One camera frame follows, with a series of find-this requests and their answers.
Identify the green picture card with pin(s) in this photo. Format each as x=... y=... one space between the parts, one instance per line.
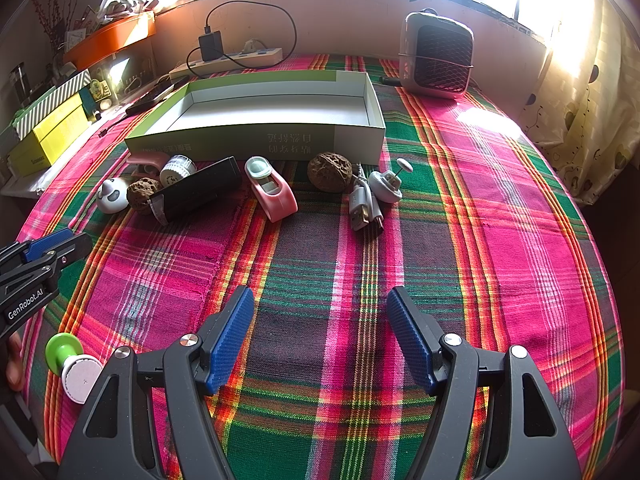
x=100 y=90

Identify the yellow cardboard box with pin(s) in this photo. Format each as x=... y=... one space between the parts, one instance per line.
x=57 y=120
x=30 y=157

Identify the green and white cardboard box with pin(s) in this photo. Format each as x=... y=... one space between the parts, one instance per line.
x=260 y=135

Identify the black charger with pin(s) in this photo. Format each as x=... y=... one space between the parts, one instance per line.
x=211 y=45

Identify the plain pink clip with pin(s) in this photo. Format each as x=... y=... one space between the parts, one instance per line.
x=145 y=161

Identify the black rectangular device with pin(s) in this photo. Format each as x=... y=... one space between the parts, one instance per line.
x=200 y=192

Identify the white round jar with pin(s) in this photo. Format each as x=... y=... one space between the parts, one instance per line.
x=177 y=169

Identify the beige power strip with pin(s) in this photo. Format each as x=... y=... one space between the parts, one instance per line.
x=225 y=60

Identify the person's left hand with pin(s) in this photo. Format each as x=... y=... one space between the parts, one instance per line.
x=12 y=362

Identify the black plug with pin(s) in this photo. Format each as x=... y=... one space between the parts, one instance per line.
x=387 y=80

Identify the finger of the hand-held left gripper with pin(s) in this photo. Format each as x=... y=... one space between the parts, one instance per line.
x=47 y=246
x=70 y=252

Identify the green and white spool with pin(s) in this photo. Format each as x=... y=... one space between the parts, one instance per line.
x=62 y=350

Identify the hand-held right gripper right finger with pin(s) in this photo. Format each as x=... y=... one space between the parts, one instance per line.
x=407 y=340

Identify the orange planter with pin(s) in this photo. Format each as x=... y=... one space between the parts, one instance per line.
x=110 y=40

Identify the dried twig branches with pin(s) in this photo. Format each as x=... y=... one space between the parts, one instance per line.
x=50 y=5

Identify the dark glass jar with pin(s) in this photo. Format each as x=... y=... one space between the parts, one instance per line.
x=17 y=80

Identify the brown walnut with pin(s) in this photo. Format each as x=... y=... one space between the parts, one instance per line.
x=142 y=195
x=330 y=172

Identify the cream patterned curtain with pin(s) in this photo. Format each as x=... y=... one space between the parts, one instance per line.
x=590 y=110

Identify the white oval figure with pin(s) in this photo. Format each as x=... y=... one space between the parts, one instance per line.
x=112 y=195

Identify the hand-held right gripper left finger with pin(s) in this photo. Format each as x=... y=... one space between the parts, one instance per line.
x=232 y=340

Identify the plaid tablecloth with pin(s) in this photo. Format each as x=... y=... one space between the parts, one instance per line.
x=320 y=260

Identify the small space heater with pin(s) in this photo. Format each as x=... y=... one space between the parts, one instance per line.
x=440 y=55

